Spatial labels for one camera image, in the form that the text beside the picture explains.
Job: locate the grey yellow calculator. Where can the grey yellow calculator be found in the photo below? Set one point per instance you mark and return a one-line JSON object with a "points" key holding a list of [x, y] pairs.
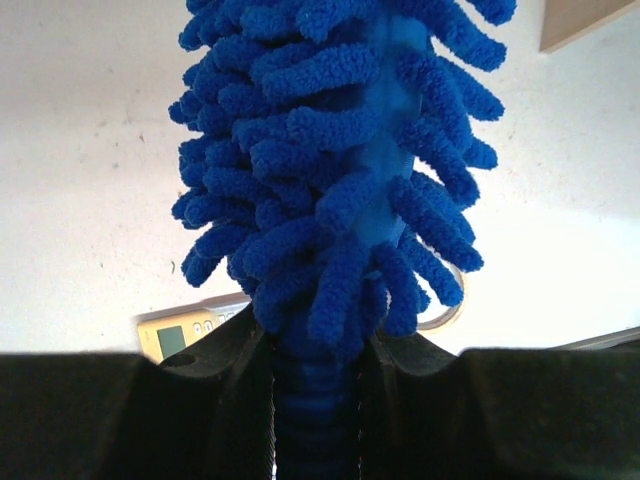
{"points": [[166, 332]]}

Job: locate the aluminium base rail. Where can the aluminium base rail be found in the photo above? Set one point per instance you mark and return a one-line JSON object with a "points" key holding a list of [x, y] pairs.
{"points": [[620, 339]]}

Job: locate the blue microfiber duster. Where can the blue microfiber duster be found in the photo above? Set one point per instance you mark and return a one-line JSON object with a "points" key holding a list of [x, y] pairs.
{"points": [[330, 167]]}

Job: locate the light wooden bookshelf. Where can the light wooden bookshelf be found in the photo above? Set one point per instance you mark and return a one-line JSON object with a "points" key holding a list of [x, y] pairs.
{"points": [[565, 21]]}

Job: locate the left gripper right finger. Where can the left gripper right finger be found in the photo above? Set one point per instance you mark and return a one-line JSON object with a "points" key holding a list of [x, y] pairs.
{"points": [[497, 413]]}

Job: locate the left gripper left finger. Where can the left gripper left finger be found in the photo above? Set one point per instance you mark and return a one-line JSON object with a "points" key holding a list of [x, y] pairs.
{"points": [[203, 413]]}

